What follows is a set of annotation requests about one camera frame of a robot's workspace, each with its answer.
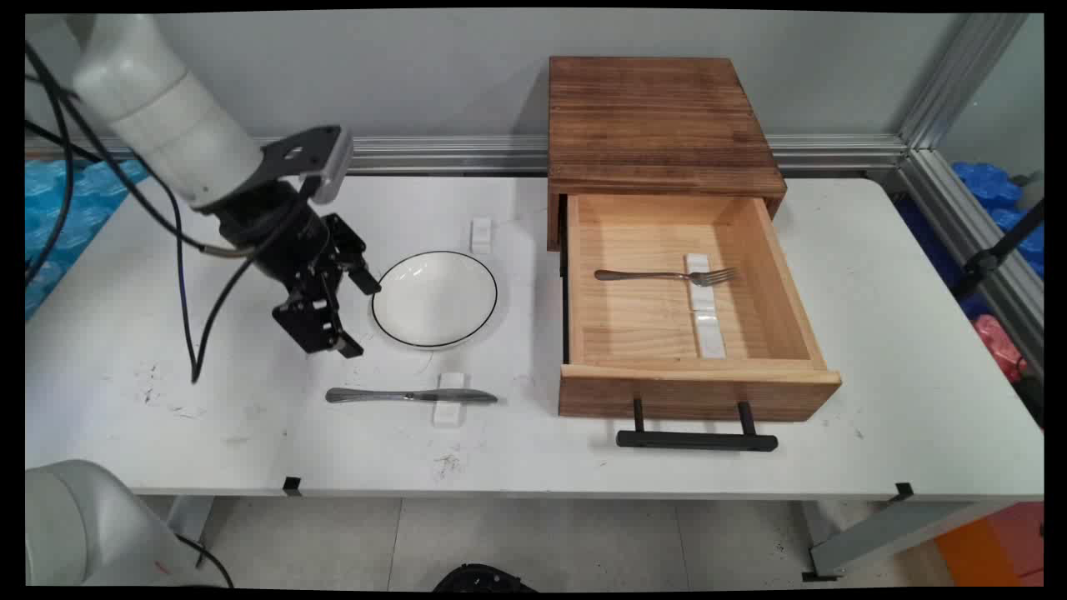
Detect white plate with black rim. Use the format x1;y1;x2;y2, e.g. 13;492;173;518
371;250;499;349

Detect silver fork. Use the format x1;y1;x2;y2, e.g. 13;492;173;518
594;267;738;288

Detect grey table leg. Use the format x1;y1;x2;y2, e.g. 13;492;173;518
167;497;215;544
802;500;1030;582

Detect light wooden drawer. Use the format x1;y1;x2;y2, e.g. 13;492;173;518
557;193;843;423

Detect red plastic bag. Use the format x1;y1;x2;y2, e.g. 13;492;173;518
974;314;1030;384

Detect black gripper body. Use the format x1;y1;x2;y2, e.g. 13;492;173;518
218;180;336;286

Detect blue plastic bags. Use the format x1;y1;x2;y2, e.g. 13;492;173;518
950;161;1044;280

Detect slanted aluminium frame rail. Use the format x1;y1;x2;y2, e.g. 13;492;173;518
894;148;1044;378

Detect horizontal aluminium frame rail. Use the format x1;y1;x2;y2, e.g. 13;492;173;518
25;135;909;177

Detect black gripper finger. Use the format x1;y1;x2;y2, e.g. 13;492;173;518
273;268;364;359
323;213;383;296

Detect orange box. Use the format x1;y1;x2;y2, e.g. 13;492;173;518
934;502;1044;588

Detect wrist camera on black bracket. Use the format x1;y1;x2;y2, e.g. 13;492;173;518
260;125;354;206

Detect black round floor object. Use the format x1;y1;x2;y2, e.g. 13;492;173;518
432;564;539;593

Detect silver table knife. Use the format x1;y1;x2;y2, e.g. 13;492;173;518
325;387;499;406

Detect black stand pole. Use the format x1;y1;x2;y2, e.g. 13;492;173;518
950;200;1044;303

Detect white rectangular cutlery rest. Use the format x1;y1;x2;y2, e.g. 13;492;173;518
684;253;718;313
431;372;466;429
694;312;727;360

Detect aluminium frame post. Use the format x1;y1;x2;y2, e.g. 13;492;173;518
899;12;1031;153

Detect blue bubble wrap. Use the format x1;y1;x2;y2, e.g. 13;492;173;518
25;158;151;322

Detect black camera cable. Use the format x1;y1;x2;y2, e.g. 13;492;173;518
25;121;322;384

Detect black drawer handle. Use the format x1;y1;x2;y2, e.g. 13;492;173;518
615;398;780;453

